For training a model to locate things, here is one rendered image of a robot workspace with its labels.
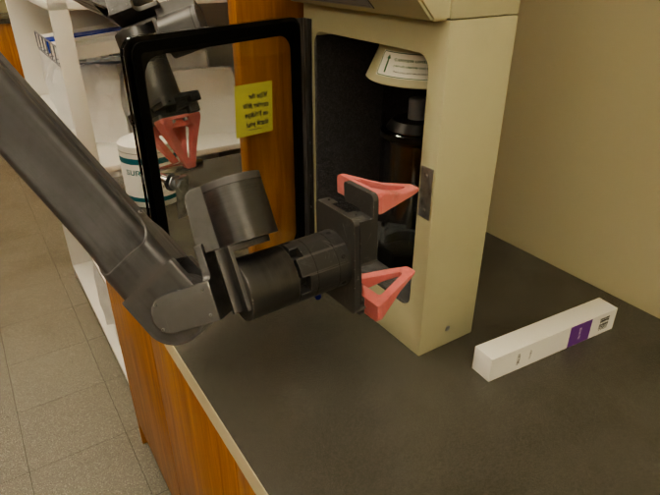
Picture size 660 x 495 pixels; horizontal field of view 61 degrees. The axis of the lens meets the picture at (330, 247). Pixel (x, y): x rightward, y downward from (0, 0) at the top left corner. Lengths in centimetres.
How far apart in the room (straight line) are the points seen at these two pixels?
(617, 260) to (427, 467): 57
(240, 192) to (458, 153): 34
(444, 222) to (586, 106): 42
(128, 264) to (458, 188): 44
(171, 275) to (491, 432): 46
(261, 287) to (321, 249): 7
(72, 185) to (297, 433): 41
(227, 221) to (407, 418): 40
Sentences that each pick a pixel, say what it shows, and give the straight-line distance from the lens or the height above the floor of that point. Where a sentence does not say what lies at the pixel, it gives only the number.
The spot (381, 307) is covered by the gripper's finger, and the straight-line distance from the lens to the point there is 56.
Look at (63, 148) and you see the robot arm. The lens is 54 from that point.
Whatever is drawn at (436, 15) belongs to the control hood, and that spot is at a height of 142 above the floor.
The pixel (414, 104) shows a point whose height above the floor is 128.
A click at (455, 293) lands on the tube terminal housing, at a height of 103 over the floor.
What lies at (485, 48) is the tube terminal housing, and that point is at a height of 138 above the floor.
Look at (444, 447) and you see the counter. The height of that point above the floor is 94.
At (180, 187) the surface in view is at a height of 120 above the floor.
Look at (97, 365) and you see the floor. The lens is 247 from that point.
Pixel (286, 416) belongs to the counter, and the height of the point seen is 94.
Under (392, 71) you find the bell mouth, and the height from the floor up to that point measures 133.
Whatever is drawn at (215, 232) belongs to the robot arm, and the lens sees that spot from 49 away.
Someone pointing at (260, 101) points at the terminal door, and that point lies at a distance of 87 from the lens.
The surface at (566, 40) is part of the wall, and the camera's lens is 111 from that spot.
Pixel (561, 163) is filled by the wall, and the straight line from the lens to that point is 113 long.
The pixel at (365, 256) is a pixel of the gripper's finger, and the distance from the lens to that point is 52.
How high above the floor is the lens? 148
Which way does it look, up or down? 28 degrees down
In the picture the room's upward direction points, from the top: straight up
